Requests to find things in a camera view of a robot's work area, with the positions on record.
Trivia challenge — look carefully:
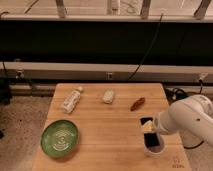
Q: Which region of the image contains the black cable bundle right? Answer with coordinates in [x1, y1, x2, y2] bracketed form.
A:
[165, 87, 189, 103]

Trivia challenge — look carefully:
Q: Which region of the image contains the grey metal frame rail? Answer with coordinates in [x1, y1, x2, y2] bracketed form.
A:
[0, 61, 213, 83]

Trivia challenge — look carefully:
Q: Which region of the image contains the black hanging cable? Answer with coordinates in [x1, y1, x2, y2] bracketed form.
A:
[127, 13, 164, 82]

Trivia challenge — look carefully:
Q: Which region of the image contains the brown dried food piece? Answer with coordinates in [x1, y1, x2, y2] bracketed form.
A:
[130, 97, 145, 111]

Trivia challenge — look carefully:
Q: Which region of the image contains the white ceramic cup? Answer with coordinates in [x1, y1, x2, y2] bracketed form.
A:
[144, 134, 165, 156]

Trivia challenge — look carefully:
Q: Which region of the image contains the wooden table top board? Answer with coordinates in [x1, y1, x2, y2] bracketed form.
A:
[32, 83, 191, 171]

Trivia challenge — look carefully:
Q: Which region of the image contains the green ribbed plate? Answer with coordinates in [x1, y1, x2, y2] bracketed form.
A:
[40, 120, 79, 158]

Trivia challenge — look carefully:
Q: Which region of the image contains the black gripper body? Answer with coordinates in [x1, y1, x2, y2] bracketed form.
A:
[140, 117, 160, 147]

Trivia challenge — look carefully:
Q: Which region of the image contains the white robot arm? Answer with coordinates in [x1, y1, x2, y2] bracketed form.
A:
[140, 94, 213, 146]

